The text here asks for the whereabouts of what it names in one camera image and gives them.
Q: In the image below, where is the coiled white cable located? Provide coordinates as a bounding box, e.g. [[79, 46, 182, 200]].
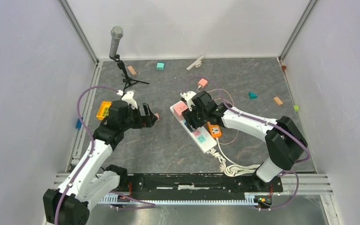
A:
[[217, 138, 262, 178]]

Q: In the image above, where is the tan block right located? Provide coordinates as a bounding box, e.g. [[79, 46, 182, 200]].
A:
[[273, 97, 283, 106]]

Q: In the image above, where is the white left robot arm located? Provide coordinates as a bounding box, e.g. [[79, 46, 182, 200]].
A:
[[43, 90, 158, 225]]

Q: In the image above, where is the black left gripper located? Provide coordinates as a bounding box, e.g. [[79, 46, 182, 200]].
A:
[[120, 103, 157, 131]]

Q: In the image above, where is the small pink charger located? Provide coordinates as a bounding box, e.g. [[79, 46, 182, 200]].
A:
[[197, 78, 208, 89]]

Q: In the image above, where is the blue clip on rail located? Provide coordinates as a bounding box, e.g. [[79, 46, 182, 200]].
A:
[[75, 117, 83, 130]]

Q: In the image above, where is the green small block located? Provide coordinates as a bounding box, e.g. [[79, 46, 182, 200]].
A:
[[293, 105, 300, 113]]

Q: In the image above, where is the teal triangle block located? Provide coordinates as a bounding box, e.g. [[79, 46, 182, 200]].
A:
[[248, 92, 258, 99]]

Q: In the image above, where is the pink cube socket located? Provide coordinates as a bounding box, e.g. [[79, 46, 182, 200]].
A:
[[173, 101, 188, 121]]

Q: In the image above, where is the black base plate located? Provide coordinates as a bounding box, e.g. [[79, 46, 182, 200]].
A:
[[114, 173, 283, 200]]

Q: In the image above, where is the white multicolour power strip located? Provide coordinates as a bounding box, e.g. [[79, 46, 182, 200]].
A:
[[170, 102, 217, 153]]

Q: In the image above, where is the yellow toy crate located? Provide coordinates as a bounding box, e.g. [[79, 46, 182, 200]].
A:
[[96, 101, 112, 120]]

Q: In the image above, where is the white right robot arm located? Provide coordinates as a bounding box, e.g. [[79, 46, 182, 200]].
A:
[[180, 91, 310, 191]]

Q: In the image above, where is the teal cube block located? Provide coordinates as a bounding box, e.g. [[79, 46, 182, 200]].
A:
[[156, 62, 165, 70]]

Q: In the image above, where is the black tripod mic stand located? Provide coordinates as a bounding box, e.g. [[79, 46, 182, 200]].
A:
[[110, 54, 150, 96]]

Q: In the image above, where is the white plastic bracket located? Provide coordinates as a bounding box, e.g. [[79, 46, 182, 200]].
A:
[[186, 55, 204, 71]]

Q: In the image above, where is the tan wooden block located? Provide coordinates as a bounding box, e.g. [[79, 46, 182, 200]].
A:
[[127, 66, 137, 76]]

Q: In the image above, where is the white strip plug cable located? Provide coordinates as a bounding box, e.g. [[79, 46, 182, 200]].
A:
[[209, 149, 227, 173]]

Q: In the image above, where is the grey microphone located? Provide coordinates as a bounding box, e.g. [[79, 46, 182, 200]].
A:
[[109, 26, 123, 58]]

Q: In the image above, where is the orange power strip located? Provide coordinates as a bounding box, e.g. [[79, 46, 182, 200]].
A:
[[207, 122, 222, 139]]

